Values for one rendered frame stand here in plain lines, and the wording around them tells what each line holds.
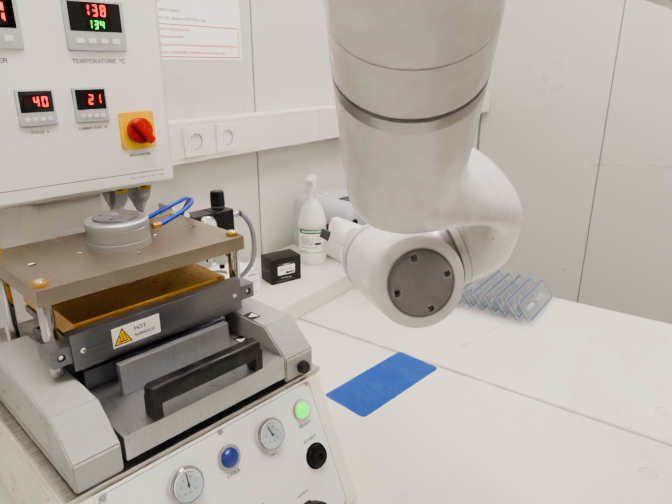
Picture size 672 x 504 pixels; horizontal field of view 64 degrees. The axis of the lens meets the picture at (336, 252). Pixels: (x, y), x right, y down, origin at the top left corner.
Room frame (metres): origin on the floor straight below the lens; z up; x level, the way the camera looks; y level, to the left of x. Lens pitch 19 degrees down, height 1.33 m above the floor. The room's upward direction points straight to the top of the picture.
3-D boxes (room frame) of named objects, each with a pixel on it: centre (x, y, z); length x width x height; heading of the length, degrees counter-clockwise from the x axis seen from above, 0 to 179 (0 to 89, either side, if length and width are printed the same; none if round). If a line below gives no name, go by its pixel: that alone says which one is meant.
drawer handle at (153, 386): (0.55, 0.15, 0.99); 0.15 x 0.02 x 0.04; 137
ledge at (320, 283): (1.34, 0.16, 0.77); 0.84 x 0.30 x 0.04; 144
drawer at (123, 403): (0.64, 0.25, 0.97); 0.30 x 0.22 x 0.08; 47
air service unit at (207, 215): (0.93, 0.23, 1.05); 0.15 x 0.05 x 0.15; 137
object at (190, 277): (0.68, 0.28, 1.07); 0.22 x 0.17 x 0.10; 137
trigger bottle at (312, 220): (1.48, 0.07, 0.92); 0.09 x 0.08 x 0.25; 176
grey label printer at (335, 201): (1.59, -0.02, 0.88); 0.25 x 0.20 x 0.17; 48
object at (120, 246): (0.71, 0.29, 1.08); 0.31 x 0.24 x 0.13; 137
